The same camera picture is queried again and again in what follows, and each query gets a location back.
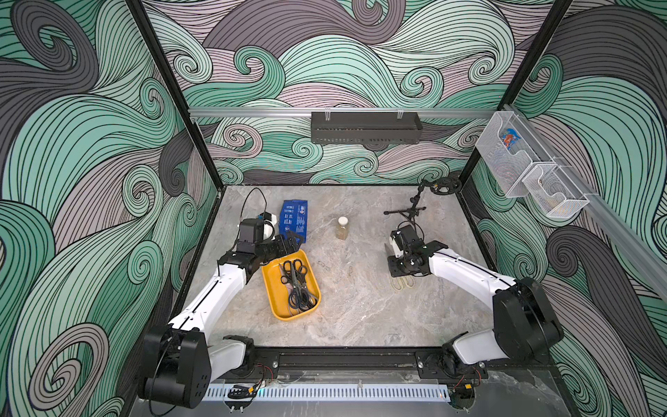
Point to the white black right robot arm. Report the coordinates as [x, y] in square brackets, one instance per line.
[525, 325]

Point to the aluminium rail back wall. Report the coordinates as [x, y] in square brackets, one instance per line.
[289, 112]

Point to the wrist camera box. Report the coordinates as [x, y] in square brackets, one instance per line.
[255, 231]
[404, 240]

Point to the large black handled scissors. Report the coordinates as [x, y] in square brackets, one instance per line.
[293, 277]

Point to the aluminium rail right wall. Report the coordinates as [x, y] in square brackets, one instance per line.
[625, 239]

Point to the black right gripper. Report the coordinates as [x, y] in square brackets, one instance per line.
[399, 263]

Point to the white slotted cable duct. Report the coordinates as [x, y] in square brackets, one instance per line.
[356, 392]

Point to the large clear wall bin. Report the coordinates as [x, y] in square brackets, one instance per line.
[509, 167]

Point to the black wall mounted tray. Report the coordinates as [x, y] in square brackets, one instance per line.
[375, 129]

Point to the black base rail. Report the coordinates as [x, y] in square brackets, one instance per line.
[427, 362]

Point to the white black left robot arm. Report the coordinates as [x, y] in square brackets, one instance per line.
[178, 363]

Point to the colourful item in bin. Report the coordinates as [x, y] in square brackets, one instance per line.
[510, 137]

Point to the black corner frame post left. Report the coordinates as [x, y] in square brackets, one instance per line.
[150, 38]

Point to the small amber liquid bottle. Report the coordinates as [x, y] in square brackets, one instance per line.
[342, 228]

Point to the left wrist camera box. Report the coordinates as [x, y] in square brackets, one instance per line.
[255, 231]

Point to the black corner frame post right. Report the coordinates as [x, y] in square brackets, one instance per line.
[536, 49]

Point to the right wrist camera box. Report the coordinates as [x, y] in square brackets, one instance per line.
[404, 240]

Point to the small clear wall bin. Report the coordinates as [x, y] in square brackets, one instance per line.
[553, 191]

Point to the black corner frame post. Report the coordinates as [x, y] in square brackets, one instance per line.
[150, 38]
[536, 49]

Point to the beige handled scissors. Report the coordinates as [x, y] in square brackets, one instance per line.
[397, 283]

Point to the aluminium rail wall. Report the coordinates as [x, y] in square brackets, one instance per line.
[289, 112]
[625, 239]

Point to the small black scissors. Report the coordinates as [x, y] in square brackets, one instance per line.
[303, 300]

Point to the long thin black scissors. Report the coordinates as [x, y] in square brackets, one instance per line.
[293, 287]

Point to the blue wet wipes pack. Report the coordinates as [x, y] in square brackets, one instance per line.
[293, 218]

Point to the black mini tripod stand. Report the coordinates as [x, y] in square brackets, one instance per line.
[444, 186]

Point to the yellow storage box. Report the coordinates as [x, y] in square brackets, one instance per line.
[277, 293]

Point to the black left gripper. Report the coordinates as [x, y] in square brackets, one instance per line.
[281, 250]

